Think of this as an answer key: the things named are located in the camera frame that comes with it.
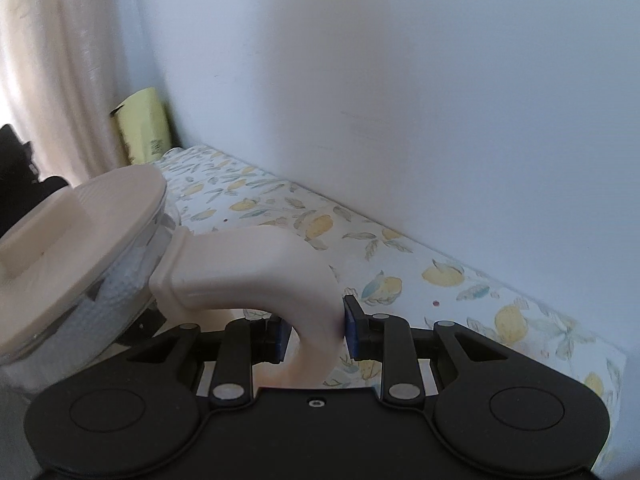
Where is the beige curtain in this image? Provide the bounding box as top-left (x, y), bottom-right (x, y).
top-left (0, 0), bottom-right (132, 188)

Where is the cream kettle lid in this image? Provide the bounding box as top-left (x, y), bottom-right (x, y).
top-left (0, 165), bottom-right (168, 356)

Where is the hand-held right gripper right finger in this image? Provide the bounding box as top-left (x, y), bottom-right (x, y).
top-left (342, 294), bottom-right (508, 406)

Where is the glass kettle with cream handle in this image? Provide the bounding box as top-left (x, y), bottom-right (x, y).
top-left (0, 165), bottom-right (346, 392)

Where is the lemon print tablecloth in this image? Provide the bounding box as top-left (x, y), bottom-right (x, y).
top-left (150, 145), bottom-right (628, 411)

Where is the white paper towel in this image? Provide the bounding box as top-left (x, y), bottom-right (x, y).
top-left (10, 240), bottom-right (156, 376)

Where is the yellow paper bag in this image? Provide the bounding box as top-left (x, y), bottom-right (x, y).
top-left (111, 87), bottom-right (173, 166)

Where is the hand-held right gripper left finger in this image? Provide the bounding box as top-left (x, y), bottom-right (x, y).
top-left (127, 316), bottom-right (292, 408)

